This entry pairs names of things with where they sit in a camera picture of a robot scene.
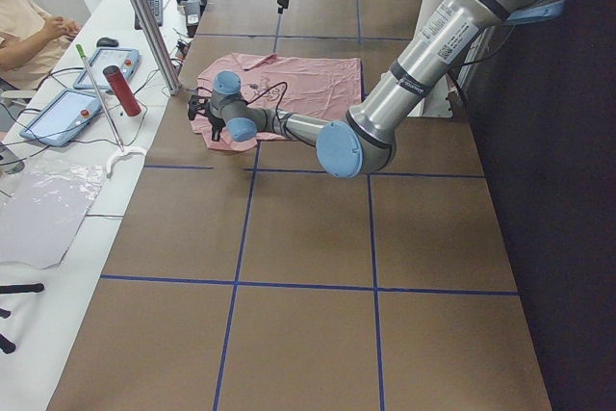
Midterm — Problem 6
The pink Snoopy t-shirt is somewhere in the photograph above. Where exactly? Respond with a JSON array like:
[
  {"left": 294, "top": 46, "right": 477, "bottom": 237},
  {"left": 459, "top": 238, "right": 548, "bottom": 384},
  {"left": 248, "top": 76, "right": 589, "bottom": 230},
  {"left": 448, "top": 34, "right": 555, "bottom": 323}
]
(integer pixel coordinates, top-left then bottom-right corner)
[{"left": 189, "top": 52, "right": 364, "bottom": 155}]

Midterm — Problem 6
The white plastic hanger hook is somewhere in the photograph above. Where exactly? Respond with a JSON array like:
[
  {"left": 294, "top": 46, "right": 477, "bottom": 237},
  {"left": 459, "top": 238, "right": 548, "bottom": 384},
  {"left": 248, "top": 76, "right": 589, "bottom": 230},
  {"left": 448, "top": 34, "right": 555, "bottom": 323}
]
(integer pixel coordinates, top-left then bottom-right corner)
[{"left": 105, "top": 146, "right": 147, "bottom": 178}]

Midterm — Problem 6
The red cylindrical bottle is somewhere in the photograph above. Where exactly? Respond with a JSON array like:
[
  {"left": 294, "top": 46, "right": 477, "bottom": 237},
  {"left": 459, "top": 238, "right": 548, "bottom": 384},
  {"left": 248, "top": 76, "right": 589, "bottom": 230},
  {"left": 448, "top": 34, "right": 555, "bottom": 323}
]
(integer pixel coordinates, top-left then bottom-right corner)
[{"left": 103, "top": 65, "right": 141, "bottom": 116}]

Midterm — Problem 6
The far blue teach pendant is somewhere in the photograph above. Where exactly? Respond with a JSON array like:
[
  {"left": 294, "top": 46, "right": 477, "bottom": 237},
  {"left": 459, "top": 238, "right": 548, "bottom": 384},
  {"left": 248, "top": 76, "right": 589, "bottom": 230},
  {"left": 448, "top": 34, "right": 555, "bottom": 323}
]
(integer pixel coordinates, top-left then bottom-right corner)
[{"left": 72, "top": 46, "right": 141, "bottom": 91}]

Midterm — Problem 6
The blue teach pendant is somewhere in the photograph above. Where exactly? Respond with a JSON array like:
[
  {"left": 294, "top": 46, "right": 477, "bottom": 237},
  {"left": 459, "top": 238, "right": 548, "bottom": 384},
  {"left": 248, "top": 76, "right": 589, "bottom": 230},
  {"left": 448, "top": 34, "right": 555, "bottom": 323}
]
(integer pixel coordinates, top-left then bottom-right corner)
[
  {"left": 72, "top": 46, "right": 141, "bottom": 91},
  {"left": 19, "top": 90, "right": 102, "bottom": 147}
]

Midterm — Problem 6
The black keyboard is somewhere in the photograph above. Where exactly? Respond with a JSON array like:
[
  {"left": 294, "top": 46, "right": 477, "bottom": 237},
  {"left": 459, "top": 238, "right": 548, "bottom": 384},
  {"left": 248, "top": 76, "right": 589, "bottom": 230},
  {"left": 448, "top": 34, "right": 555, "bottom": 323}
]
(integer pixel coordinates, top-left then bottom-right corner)
[{"left": 146, "top": 0, "right": 164, "bottom": 26}]

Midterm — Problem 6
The black computer mouse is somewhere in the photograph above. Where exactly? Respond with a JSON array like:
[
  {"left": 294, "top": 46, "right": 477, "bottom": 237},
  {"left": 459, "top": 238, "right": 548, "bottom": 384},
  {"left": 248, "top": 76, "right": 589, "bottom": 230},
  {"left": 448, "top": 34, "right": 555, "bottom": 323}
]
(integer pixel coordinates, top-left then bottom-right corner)
[{"left": 96, "top": 37, "right": 119, "bottom": 47}]

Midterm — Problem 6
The near blue teach pendant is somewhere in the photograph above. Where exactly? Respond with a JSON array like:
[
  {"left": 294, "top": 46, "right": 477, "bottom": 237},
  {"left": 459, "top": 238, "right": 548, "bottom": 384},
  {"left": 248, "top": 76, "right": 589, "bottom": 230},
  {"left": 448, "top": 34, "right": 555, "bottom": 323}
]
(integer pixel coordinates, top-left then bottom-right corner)
[{"left": 19, "top": 90, "right": 102, "bottom": 147}]

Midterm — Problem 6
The green tipped metal rod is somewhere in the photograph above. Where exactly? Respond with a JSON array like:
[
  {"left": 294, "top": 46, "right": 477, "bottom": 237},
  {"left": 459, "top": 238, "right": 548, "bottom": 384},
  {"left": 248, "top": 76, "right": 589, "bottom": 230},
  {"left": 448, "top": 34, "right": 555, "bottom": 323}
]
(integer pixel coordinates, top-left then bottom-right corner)
[{"left": 75, "top": 43, "right": 124, "bottom": 153}]

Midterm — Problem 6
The clear plastic bag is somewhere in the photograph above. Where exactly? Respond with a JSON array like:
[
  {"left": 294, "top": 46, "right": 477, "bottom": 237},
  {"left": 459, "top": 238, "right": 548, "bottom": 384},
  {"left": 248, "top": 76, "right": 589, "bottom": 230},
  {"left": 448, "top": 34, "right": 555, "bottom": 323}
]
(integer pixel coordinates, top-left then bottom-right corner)
[{"left": 1, "top": 161, "right": 106, "bottom": 270}]

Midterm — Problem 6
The seated person beige shirt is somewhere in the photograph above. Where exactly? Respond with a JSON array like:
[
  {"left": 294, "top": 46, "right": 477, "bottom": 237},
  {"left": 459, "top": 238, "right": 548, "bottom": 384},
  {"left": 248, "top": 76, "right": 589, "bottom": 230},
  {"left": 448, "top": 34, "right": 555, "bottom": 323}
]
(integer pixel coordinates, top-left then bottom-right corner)
[{"left": 1, "top": 0, "right": 81, "bottom": 90}]

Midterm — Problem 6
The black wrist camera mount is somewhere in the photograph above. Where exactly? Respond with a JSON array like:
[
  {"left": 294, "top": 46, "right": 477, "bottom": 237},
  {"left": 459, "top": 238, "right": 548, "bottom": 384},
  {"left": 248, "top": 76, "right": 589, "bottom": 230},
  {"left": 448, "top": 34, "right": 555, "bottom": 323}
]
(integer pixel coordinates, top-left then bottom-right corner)
[{"left": 188, "top": 95, "right": 209, "bottom": 121}]

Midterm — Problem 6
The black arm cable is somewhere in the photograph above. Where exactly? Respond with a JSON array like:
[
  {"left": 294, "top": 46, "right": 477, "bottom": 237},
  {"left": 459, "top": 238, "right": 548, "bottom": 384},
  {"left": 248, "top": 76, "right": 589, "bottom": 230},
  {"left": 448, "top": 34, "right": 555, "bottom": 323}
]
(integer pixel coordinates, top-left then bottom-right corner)
[{"left": 240, "top": 81, "right": 290, "bottom": 133}]

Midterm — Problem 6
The aluminium frame post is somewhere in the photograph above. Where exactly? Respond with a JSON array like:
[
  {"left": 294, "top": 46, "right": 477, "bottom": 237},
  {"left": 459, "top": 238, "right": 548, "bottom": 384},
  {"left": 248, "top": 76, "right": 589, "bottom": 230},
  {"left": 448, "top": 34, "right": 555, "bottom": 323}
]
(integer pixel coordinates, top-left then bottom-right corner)
[{"left": 129, "top": 0, "right": 181, "bottom": 95}]

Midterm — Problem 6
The black camera tripod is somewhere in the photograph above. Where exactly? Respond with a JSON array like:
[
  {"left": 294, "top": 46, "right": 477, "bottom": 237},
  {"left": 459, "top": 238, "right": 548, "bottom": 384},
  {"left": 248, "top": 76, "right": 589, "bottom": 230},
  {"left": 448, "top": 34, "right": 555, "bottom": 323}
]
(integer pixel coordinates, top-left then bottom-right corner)
[{"left": 0, "top": 281, "right": 45, "bottom": 355}]

